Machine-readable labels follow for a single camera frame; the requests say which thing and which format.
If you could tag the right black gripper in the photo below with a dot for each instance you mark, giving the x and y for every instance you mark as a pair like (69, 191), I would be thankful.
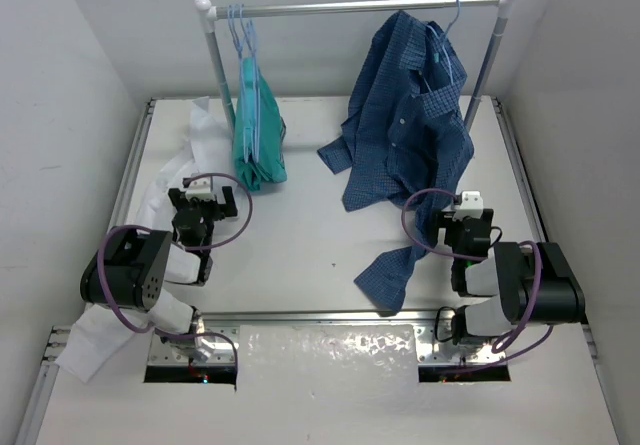
(443, 219)

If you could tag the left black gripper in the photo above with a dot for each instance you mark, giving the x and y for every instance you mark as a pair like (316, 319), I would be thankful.
(203, 204)

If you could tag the white shirt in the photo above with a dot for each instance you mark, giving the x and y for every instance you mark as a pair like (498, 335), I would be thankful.
(98, 334)

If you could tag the light blue wire hanger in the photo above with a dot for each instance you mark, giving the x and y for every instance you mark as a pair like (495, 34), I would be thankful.
(248, 40)

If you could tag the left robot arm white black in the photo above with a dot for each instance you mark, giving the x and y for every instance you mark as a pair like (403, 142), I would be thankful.
(138, 262)

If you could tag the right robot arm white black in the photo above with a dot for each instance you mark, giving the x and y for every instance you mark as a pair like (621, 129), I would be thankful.
(517, 284)

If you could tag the light blue hanger with teal garment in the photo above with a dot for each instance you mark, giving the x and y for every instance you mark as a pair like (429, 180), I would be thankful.
(237, 36)

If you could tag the blue checked shirt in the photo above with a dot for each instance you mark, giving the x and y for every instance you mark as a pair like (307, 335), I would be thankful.
(404, 141)

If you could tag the light blue hanger under blue shirt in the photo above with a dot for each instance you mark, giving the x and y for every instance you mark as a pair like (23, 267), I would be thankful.
(440, 40)

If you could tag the teal green garment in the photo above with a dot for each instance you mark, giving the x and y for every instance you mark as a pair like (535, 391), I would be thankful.
(271, 165)

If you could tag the crinkled white plastic sheet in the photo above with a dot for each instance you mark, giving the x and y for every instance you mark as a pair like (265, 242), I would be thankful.
(318, 358)

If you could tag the white and silver clothes rack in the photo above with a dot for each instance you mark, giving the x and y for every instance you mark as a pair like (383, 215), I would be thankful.
(210, 14)

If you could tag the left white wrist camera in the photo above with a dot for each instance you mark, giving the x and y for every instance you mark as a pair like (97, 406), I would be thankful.
(200, 189)

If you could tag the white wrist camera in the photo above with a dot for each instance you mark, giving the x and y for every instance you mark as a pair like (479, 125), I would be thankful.
(200, 189)
(468, 201)

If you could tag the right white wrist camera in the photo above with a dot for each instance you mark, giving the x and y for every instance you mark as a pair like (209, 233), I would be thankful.
(468, 201)

